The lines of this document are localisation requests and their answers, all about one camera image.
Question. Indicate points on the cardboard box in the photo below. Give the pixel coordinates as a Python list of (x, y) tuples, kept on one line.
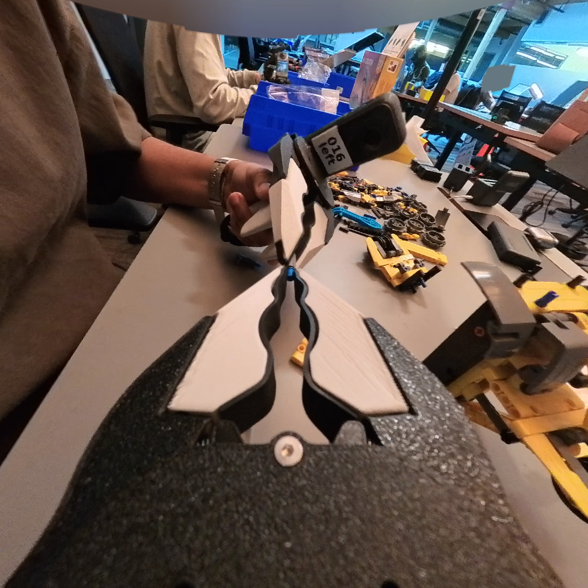
[(376, 76)]

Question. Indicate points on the grey laptop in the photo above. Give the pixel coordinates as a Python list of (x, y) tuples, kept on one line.
[(569, 165)]

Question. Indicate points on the blue plastic bin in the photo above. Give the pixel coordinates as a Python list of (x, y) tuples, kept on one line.
[(285, 119)]

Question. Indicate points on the yellow and grey toy vehicle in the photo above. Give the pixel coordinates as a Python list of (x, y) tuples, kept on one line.
[(519, 367)]

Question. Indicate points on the yellow panel with grey pins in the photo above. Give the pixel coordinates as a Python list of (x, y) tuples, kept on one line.
[(299, 353)]

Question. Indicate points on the light blue plastic piece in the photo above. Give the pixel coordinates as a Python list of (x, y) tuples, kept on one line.
[(356, 218)]

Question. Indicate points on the yellow bag with white paper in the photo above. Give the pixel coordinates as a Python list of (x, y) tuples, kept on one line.
[(404, 147)]

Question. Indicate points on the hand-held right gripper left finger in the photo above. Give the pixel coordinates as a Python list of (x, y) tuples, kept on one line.
[(225, 363)]

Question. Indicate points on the small yellow toy assembly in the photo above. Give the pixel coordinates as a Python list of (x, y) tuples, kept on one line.
[(404, 266)]

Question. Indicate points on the silver wristwatch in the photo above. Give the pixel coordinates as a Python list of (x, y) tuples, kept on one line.
[(220, 181)]

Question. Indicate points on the person's left forearm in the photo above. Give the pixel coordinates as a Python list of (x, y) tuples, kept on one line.
[(174, 170)]

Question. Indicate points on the pile of toy building pieces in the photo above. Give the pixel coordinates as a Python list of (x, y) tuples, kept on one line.
[(395, 202)]

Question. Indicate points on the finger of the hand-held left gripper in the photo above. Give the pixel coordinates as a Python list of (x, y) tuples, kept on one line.
[(289, 206), (319, 229)]

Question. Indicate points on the black battery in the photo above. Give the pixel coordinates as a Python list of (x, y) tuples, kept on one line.
[(425, 171)]

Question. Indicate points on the grey earbuds case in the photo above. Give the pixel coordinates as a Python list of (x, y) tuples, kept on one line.
[(542, 236)]

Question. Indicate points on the person's left hand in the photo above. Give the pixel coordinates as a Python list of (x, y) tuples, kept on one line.
[(243, 183)]

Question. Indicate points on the black power bank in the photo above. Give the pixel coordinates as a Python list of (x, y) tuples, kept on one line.
[(514, 246)]

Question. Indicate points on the black charger with slots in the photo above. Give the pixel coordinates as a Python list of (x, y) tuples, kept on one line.
[(498, 188)]

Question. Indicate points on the black charger with screen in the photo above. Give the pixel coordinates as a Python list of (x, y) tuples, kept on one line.
[(457, 179)]

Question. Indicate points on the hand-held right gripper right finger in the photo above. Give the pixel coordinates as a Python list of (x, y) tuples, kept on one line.
[(353, 367)]

